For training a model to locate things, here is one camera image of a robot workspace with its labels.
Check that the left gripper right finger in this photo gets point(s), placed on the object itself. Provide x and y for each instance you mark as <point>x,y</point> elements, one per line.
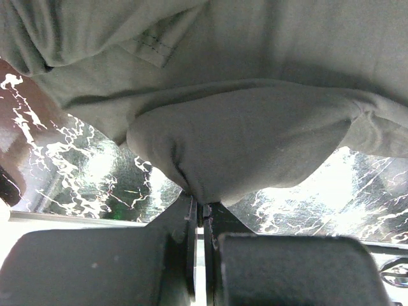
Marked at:
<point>245,268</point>

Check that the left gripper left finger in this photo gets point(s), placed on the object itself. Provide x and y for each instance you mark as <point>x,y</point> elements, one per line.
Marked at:
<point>150,265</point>

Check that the black t shirt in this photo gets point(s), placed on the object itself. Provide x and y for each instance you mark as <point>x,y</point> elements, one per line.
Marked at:
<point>224,97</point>

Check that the black marbled table mat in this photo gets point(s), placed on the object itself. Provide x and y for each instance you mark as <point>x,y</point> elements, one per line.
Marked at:
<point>60,165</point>

